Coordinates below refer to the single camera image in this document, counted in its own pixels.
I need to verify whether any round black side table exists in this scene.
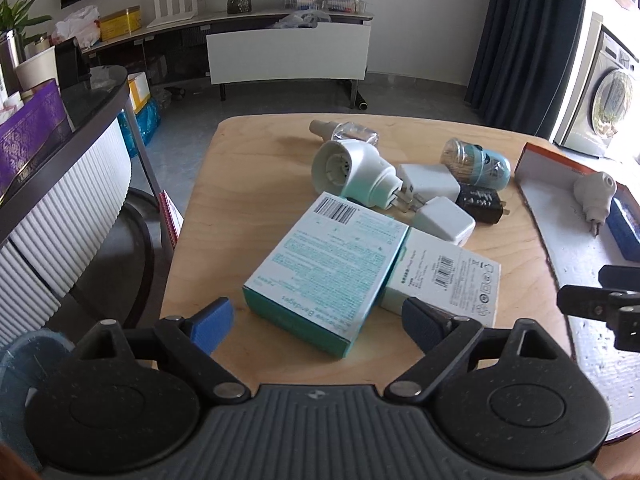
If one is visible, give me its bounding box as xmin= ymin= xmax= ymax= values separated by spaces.
xmin=75 ymin=187 xmax=173 ymax=333

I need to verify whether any large white plug-in repeller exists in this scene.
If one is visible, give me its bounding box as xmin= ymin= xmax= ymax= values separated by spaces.
xmin=311 ymin=139 xmax=421 ymax=213

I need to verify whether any dark blue curtain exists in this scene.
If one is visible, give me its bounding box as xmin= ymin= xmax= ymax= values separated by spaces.
xmin=465 ymin=0 xmax=591 ymax=143

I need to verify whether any black charger adapter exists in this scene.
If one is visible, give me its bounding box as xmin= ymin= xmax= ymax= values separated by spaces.
xmin=455 ymin=183 xmax=512 ymax=225

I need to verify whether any white router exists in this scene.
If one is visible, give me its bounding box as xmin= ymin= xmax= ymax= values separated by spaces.
xmin=146 ymin=0 xmax=196 ymax=29

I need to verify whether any white rounded charger adapter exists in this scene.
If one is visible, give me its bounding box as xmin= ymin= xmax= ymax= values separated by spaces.
xmin=410 ymin=196 xmax=477 ymax=249

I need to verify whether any silver washing machine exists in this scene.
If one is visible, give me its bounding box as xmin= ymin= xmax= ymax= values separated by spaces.
xmin=552 ymin=12 xmax=640 ymax=161

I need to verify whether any white barcode box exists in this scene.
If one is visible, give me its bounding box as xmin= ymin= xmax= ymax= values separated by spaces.
xmin=380 ymin=227 xmax=502 ymax=330

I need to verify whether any blue plastic bag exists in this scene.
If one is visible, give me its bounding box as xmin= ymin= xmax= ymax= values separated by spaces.
xmin=117 ymin=100 xmax=162 ymax=156

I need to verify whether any purple patterned box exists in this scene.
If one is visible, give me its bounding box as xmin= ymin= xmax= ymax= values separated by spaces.
xmin=0 ymin=79 xmax=73 ymax=196

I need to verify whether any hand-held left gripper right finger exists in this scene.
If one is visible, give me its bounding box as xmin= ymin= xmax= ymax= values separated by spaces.
xmin=384 ymin=296 xmax=568 ymax=405

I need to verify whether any yellow box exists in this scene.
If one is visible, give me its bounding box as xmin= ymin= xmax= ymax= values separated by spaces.
xmin=98 ymin=6 xmax=142 ymax=42

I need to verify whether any curved black-topped ribbed counter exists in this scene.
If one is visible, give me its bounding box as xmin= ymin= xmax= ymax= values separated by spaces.
xmin=0 ymin=65 xmax=133 ymax=346

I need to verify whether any white television cabinet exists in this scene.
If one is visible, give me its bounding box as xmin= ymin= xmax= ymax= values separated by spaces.
xmin=80 ymin=7 xmax=373 ymax=111

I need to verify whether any black stand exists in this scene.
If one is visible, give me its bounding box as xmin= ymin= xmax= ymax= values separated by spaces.
xmin=54 ymin=39 xmax=92 ymax=88

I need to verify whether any teal bandage box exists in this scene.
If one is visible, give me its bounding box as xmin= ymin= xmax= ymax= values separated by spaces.
xmin=242 ymin=191 xmax=411 ymax=359

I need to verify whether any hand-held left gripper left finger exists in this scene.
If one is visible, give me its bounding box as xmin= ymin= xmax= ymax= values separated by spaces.
xmin=75 ymin=297 xmax=252 ymax=405

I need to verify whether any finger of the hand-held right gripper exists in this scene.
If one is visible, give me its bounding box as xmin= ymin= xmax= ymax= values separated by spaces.
xmin=598 ymin=264 xmax=640 ymax=291
xmin=556 ymin=284 xmax=640 ymax=351

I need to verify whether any blue trash bin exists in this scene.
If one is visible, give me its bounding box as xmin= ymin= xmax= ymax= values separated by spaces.
xmin=0 ymin=327 xmax=76 ymax=471

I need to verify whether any red booklet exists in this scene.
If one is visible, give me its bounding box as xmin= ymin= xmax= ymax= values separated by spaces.
xmin=159 ymin=190 xmax=185 ymax=251

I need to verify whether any white paper cup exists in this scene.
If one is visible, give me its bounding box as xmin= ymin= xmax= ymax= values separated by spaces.
xmin=15 ymin=46 xmax=58 ymax=93

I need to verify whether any green leafy plant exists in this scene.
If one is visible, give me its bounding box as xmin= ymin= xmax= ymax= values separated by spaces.
xmin=0 ymin=0 xmax=53 ymax=46

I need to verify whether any small white plug-in repeller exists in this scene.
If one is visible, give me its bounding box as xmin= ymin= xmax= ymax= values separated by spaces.
xmin=573 ymin=171 xmax=617 ymax=237

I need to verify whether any white plastic bag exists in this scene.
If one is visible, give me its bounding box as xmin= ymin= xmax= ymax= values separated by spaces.
xmin=51 ymin=5 xmax=101 ymax=50

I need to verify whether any blue packet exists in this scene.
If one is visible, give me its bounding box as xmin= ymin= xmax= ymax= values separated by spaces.
xmin=606 ymin=196 xmax=640 ymax=261

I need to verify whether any steel tumbler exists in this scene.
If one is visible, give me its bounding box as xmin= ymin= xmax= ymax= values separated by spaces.
xmin=0 ymin=30 xmax=26 ymax=98

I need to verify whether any grey plastic bag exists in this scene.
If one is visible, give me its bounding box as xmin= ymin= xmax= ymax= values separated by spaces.
xmin=272 ymin=10 xmax=333 ymax=28

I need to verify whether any light blue toothpick holder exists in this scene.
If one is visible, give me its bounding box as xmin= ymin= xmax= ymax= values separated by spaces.
xmin=441 ymin=137 xmax=512 ymax=192

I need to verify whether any orange-edged cardboard box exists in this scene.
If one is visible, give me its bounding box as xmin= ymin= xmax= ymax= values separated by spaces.
xmin=514 ymin=142 xmax=640 ymax=443

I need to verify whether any white and yellow carton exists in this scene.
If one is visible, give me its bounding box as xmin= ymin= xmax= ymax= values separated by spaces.
xmin=127 ymin=72 xmax=151 ymax=113

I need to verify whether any clear liquid refill bottle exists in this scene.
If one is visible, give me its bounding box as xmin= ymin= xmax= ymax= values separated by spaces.
xmin=309 ymin=118 xmax=379 ymax=147

